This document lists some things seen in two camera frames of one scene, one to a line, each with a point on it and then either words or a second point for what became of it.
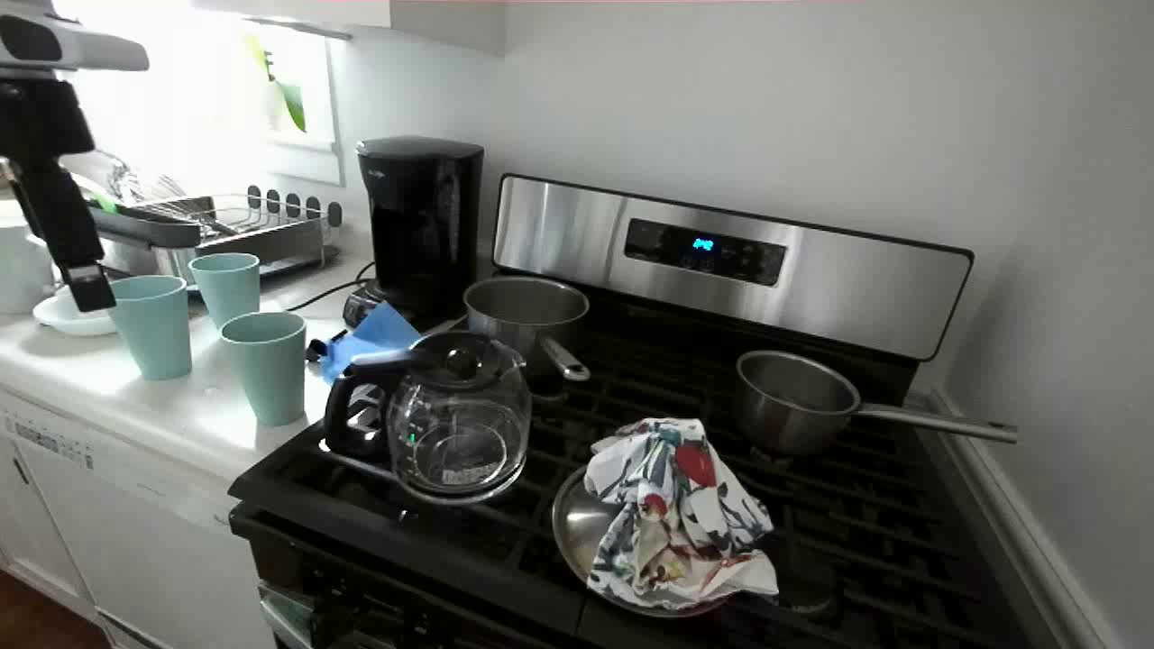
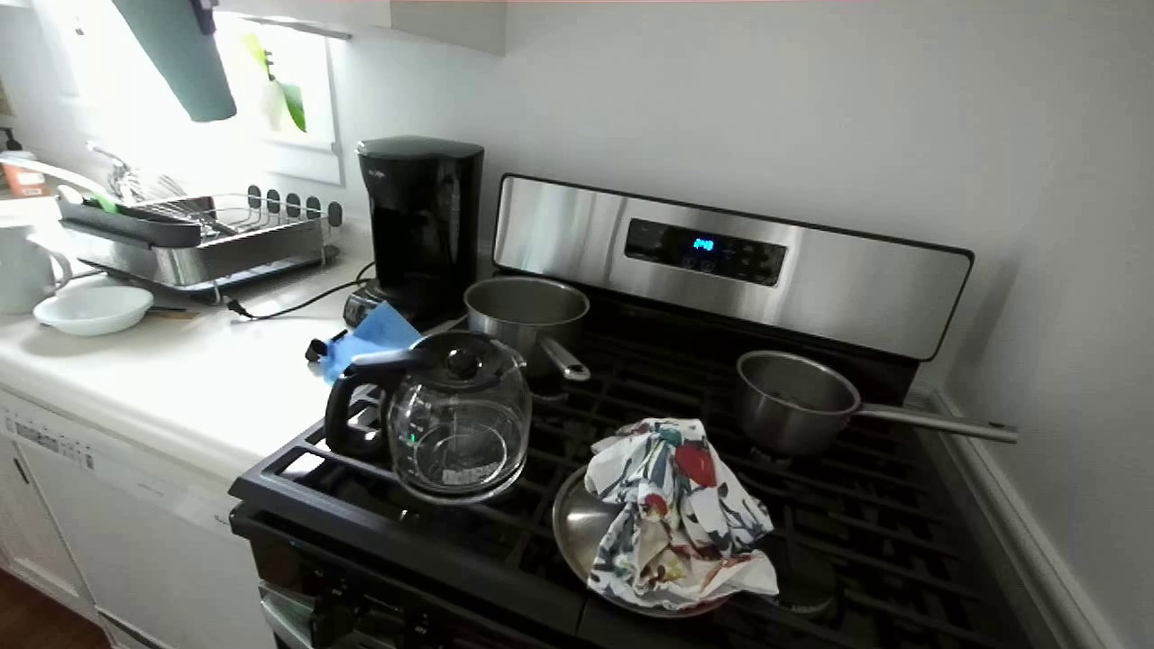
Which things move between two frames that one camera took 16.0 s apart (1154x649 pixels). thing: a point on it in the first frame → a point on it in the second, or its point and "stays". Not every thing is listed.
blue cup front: [271, 360] → [182, 40]
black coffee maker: [424, 202] stays
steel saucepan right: [792, 401] stays
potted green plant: [284, 99] stays
